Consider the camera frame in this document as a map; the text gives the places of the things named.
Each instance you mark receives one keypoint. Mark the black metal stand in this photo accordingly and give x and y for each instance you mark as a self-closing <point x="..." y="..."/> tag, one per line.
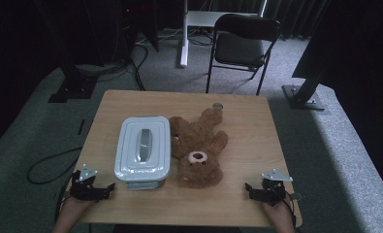
<point x="303" y="97"/>
<point x="74" y="85"/>

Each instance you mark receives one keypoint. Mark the black tape strip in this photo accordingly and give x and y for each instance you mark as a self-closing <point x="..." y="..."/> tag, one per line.
<point x="81" y="126"/>

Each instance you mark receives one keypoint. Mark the black folding chair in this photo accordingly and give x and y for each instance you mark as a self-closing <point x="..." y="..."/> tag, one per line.
<point x="240" y="45"/>

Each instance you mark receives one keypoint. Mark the white desk frame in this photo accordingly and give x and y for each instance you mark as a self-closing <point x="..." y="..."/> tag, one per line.
<point x="185" y="39"/>

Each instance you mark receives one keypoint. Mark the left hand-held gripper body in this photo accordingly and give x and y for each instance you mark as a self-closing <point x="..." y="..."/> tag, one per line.
<point x="84" y="187"/>

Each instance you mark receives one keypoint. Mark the clear brown storage box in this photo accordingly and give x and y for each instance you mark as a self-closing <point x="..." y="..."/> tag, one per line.
<point x="145" y="185"/>

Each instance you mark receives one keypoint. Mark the person's left hand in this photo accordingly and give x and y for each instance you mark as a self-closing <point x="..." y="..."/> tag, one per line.
<point x="76" y="207"/>

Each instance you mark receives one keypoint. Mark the person's right hand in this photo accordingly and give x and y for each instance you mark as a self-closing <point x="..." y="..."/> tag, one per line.
<point x="278" y="212"/>

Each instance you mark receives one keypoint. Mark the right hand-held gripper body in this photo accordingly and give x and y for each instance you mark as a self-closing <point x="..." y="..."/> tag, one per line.
<point x="273" y="191"/>

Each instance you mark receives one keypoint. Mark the grey tape piece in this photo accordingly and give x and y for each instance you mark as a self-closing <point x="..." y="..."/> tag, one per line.
<point x="296" y="196"/>

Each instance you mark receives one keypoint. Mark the dark curtain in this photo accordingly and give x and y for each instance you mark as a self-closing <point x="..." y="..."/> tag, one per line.
<point x="295" y="16"/>

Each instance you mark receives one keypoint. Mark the round grey table grommet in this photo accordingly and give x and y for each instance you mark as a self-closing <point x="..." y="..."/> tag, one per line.
<point x="218" y="105"/>

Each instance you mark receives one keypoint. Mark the brown teddy bear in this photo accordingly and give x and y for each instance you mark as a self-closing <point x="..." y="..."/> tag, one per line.
<point x="198" y="152"/>

